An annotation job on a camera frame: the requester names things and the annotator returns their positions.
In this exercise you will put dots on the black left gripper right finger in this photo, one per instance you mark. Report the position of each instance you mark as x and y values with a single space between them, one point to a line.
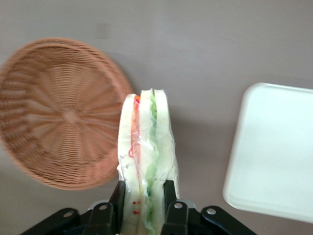
176 218

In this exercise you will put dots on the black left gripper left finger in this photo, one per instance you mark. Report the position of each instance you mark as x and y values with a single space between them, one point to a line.
102 218

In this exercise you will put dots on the triangle sandwich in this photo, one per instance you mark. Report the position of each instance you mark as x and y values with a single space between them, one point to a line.
146 147

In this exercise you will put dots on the brown round wicker basket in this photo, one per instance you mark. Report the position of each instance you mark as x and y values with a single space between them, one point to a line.
61 115

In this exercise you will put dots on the cream plastic tray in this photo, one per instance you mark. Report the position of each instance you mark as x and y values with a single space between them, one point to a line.
271 151

